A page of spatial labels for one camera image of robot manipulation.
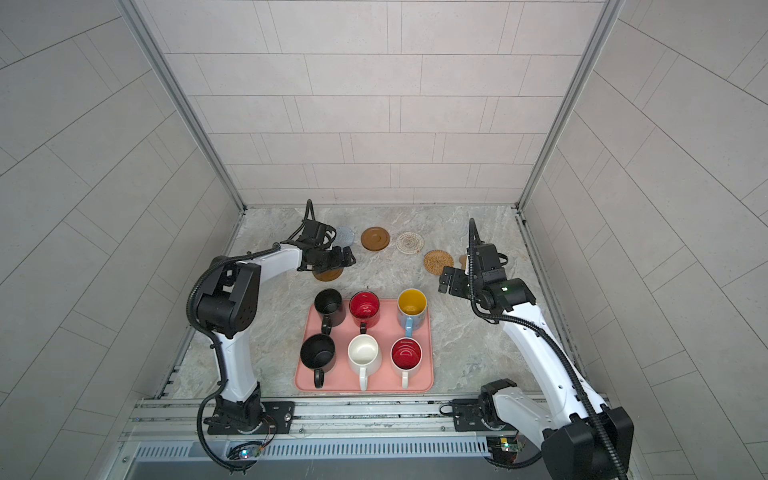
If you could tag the black mug front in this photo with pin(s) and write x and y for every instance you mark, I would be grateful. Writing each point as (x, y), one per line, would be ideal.
(318, 353)

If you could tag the circuit board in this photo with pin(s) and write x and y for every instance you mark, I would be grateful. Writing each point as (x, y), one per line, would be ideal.
(504, 446)
(248, 451)

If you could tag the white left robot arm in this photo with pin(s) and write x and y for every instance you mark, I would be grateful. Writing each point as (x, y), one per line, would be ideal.
(222, 305)

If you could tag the woven rattan round coaster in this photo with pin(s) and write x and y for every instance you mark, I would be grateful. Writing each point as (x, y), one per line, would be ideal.
(436, 260)

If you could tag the metal corner profile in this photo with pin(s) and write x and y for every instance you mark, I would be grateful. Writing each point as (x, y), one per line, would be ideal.
(167, 79)
(605, 21)

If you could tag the left circuit board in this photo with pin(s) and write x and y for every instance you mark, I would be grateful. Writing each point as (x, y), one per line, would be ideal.
(248, 451)

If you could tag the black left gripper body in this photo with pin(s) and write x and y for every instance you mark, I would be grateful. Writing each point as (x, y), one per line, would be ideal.
(328, 259)

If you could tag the blue-grey woven round coaster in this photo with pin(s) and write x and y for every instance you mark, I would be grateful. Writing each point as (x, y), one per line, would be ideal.
(344, 237)

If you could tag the blue mug yellow inside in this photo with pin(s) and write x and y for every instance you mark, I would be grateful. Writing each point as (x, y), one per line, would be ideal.
(412, 307)

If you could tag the black mug red inside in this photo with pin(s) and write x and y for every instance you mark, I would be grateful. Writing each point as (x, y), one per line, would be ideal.
(364, 306)

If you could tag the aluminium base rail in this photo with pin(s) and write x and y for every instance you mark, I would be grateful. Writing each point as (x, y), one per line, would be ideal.
(322, 428)

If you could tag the metal corner profile left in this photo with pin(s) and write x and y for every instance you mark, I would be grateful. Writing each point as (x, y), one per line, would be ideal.
(167, 79)

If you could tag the right circuit board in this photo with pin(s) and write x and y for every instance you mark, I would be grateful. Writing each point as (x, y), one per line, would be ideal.
(504, 446)

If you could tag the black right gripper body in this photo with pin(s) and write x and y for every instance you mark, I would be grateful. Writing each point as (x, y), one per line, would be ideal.
(479, 286)

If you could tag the dark wooden round coaster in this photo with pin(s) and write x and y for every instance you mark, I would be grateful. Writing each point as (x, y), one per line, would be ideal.
(329, 275)

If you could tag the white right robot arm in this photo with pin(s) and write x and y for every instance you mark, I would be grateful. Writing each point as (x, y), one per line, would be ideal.
(578, 434)

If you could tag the black mug rear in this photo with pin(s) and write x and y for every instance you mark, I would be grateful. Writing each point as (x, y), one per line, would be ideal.
(329, 305)

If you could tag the white mug red inside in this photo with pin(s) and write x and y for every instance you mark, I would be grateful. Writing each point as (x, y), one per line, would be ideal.
(406, 357)

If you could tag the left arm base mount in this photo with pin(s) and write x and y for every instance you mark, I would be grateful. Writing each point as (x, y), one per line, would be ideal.
(251, 416)

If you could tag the metal corner profile right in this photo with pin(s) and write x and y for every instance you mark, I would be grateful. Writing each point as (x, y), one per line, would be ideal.
(605, 21)

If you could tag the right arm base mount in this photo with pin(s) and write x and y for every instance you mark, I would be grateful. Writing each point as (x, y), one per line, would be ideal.
(478, 414)

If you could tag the multicolour woven round coaster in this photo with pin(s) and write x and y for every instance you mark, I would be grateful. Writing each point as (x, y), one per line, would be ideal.
(409, 243)

